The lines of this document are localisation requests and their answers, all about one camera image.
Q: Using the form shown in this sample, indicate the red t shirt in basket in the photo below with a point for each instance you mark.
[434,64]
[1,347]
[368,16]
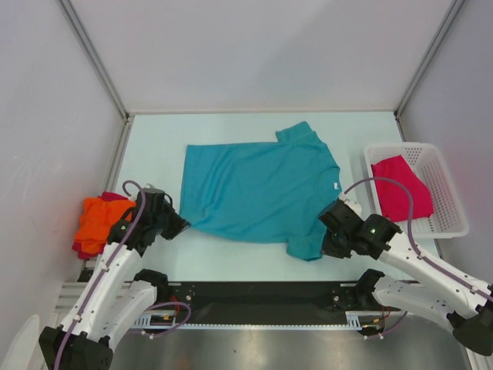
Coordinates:
[393,199]

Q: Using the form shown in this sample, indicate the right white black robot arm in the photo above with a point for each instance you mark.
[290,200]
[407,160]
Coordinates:
[460,303]

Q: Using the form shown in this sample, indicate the orange t shirt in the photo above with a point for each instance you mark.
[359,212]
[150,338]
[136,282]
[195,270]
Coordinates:
[100,223]

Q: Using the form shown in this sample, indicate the teal t shirt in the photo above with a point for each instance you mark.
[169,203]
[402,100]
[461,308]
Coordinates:
[263,193]

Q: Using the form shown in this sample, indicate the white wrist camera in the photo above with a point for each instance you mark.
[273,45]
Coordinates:
[353,205]
[148,188]

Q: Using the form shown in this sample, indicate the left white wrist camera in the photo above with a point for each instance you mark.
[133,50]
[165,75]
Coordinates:
[148,188]

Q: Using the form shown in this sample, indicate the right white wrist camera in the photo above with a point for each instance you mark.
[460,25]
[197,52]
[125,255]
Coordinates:
[353,205]

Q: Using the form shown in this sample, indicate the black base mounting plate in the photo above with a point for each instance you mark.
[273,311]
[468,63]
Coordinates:
[268,303]

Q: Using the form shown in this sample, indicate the white plastic mesh basket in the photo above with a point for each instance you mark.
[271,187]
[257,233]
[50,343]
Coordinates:
[426,161]

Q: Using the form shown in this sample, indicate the aluminium frame rail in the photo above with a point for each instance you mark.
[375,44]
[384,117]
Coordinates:
[71,291]

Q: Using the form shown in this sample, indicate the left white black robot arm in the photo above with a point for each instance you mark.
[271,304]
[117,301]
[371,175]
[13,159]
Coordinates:
[88,335]

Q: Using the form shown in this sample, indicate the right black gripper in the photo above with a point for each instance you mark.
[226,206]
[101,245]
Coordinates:
[328,249]

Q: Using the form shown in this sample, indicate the magenta t shirt on table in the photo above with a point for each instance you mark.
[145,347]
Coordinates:
[111,196]

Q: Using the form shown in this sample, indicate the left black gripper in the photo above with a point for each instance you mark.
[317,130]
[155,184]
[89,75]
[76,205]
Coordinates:
[179,223]

